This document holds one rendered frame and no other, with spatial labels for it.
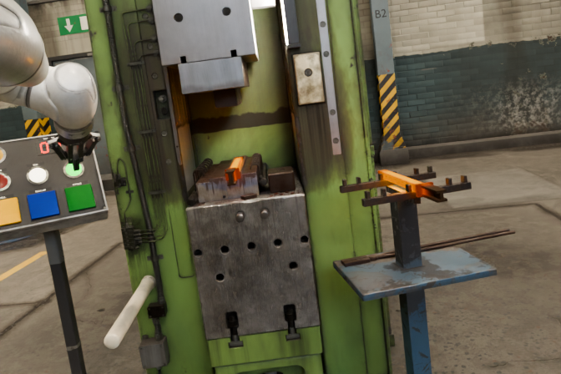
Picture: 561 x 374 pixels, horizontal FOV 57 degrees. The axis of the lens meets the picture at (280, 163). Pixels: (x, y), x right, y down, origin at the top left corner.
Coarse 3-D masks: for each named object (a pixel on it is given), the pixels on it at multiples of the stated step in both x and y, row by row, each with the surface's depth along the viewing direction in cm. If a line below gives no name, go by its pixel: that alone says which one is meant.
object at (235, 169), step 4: (236, 160) 190; (240, 160) 190; (232, 164) 180; (236, 164) 179; (240, 164) 187; (228, 168) 166; (232, 168) 165; (236, 168) 167; (228, 172) 158; (232, 172) 158; (236, 172) 166; (228, 176) 158; (232, 176) 159; (236, 176) 166; (232, 180) 158; (236, 180) 164; (228, 184) 159; (232, 184) 159
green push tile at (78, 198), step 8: (88, 184) 154; (72, 192) 151; (80, 192) 152; (88, 192) 153; (72, 200) 150; (80, 200) 151; (88, 200) 152; (72, 208) 149; (80, 208) 150; (88, 208) 151
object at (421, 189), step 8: (384, 176) 162; (392, 176) 155; (400, 176) 154; (400, 184) 151; (416, 184) 137; (424, 184) 137; (432, 184) 135; (416, 192) 138; (424, 192) 137; (432, 192) 132; (440, 192) 128; (432, 200) 131; (440, 200) 128
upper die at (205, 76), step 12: (216, 60) 162; (228, 60) 163; (240, 60) 163; (180, 72) 163; (192, 72) 163; (204, 72) 163; (216, 72) 163; (228, 72) 163; (240, 72) 163; (192, 84) 163; (204, 84) 163; (216, 84) 164; (228, 84) 164; (240, 84) 164
